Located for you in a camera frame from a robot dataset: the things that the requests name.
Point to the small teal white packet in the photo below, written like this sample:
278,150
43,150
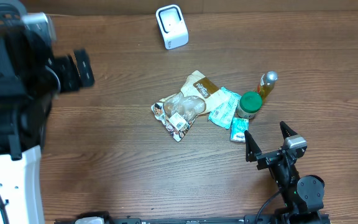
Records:
238,128

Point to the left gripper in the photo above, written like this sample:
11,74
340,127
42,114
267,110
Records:
65,66

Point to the brown Pantree snack pouch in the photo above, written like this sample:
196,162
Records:
178,112

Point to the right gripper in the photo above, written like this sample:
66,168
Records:
267,158

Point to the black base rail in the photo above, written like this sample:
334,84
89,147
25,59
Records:
104,217

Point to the green lidded jar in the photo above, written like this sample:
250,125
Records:
249,104

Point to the white barcode scanner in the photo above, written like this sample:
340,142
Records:
172,26

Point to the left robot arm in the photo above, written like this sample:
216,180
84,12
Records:
30,78

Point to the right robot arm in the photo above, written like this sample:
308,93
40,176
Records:
302,196

